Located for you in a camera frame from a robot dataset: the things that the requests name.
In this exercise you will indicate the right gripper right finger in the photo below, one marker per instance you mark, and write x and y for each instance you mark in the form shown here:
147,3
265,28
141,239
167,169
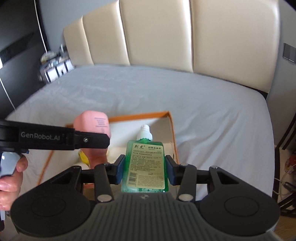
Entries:
184,177

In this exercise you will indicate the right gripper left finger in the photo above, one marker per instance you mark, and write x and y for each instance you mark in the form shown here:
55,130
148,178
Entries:
106,175

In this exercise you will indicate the green liquid bottle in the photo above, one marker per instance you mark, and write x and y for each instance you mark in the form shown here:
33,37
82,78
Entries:
145,166

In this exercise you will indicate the pink bottle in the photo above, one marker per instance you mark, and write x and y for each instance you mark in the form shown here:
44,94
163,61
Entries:
95,122

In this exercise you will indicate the person's left hand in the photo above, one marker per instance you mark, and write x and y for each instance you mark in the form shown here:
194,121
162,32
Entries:
11,185

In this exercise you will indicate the yellow small box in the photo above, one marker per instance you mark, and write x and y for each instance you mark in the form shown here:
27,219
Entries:
83,158

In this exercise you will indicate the orange cardboard box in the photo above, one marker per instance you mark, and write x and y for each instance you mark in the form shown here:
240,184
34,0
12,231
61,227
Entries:
155,126

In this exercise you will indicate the white bed sheet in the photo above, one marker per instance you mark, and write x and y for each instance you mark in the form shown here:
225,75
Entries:
221,128

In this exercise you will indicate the cream padded headboard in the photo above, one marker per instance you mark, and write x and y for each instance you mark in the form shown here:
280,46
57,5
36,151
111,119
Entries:
236,41

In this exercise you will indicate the grey wall socket panel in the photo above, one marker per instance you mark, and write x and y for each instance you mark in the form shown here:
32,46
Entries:
289,53

